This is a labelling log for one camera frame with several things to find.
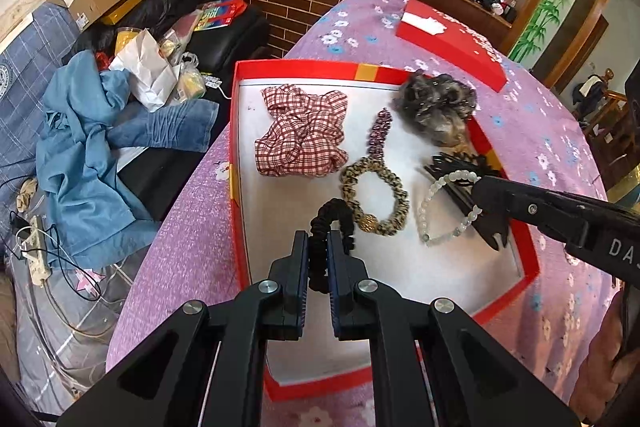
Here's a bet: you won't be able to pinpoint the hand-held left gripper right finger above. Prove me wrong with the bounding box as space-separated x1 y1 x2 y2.
327 229 581 427

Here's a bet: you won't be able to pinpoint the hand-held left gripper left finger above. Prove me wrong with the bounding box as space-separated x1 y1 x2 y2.
56 229 310 427

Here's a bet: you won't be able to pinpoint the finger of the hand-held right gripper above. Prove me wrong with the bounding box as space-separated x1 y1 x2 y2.
471 175 591 253

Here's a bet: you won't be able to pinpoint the black hair tie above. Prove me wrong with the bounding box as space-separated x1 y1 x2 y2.
307 198 356 293

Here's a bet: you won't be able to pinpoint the white bead bracelet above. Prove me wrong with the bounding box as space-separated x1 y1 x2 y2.
417 170 483 248

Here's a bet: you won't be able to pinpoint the leopard print hair tie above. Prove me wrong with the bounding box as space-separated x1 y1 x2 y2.
339 156 410 238

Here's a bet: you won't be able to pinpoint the red jewelry box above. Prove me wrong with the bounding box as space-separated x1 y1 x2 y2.
229 59 543 403

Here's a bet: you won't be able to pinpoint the brown fluffy scrunchie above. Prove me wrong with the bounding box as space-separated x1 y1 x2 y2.
392 69 478 148

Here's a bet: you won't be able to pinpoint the red plaid scrunchie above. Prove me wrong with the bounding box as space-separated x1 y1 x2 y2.
254 86 350 178

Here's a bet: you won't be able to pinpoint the wooden stair railing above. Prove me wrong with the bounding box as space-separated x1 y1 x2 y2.
575 67 640 188

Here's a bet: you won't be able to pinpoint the purple floral tablecloth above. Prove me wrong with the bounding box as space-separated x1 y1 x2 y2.
106 0 621 427

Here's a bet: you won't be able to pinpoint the hanging dark coat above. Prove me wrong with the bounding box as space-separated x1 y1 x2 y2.
572 74 608 108

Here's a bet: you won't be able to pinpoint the red box lid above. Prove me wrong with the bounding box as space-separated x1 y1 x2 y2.
395 0 507 94

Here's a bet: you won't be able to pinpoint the blue jeans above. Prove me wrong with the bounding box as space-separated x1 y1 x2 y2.
107 99 221 152

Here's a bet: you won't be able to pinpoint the yellow plastic bag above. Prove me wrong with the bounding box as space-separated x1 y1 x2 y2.
172 62 208 104

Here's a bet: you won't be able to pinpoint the blue cloth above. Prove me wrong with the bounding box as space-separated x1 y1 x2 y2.
35 49 161 270

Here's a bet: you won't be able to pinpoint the grey patterned bedsheet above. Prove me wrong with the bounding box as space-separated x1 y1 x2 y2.
0 187 166 413

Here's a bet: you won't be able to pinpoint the white paper bag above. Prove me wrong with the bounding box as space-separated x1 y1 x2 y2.
109 28 181 114

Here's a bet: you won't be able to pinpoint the beige power strip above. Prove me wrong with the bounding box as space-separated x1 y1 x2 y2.
25 214 51 285

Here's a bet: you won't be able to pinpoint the colourful snack box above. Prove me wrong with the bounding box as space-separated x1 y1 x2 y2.
192 0 248 32

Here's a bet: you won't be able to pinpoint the yellow cup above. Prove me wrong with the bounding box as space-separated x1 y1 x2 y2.
114 27 141 58

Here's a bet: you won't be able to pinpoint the blue plaid blanket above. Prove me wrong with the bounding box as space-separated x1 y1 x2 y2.
0 0 81 168

